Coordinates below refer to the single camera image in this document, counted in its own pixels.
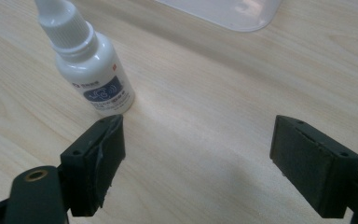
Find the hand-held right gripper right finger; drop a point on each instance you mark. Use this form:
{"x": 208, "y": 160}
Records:
{"x": 313, "y": 169}

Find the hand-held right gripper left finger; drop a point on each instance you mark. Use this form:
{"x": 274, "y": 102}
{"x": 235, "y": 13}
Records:
{"x": 99, "y": 161}

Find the white dropper bottle blue label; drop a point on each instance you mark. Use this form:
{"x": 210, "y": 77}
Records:
{"x": 88, "y": 63}

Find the clear plastic container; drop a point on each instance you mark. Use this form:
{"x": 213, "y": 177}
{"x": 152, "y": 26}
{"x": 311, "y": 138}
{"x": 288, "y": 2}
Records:
{"x": 230, "y": 14}

